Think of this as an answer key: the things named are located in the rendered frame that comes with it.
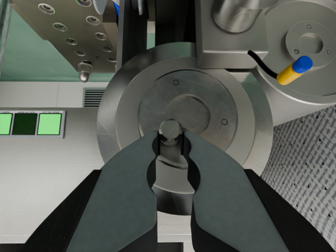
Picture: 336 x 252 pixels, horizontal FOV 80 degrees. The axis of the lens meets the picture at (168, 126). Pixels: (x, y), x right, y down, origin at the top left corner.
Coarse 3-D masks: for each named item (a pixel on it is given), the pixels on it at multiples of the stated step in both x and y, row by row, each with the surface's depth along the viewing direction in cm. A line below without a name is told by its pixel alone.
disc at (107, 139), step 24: (168, 48) 18; (192, 48) 18; (120, 72) 18; (240, 72) 18; (120, 96) 17; (264, 96) 17; (96, 120) 17; (264, 120) 17; (264, 144) 17; (168, 192) 16
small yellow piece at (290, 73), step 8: (256, 56) 14; (304, 56) 11; (264, 64) 14; (296, 64) 11; (304, 64) 11; (272, 72) 14; (280, 72) 13; (288, 72) 12; (296, 72) 12; (280, 80) 13; (288, 80) 12
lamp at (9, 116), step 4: (0, 116) 50; (4, 116) 50; (8, 116) 50; (0, 120) 49; (4, 120) 49; (8, 120) 49; (0, 124) 49; (4, 124) 49; (8, 124) 49; (0, 128) 49; (4, 128) 49; (8, 128) 49; (0, 132) 49; (4, 132) 49; (8, 132) 49
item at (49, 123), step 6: (42, 114) 50; (48, 114) 50; (54, 114) 50; (60, 114) 50; (42, 120) 50; (48, 120) 50; (54, 120) 50; (42, 126) 49; (48, 126) 49; (54, 126) 49; (42, 132) 49; (48, 132) 49; (54, 132) 49
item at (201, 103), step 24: (168, 72) 16; (192, 72) 16; (144, 96) 15; (168, 96) 15; (192, 96) 16; (216, 96) 15; (144, 120) 15; (192, 120) 15; (216, 120) 15; (216, 144) 14
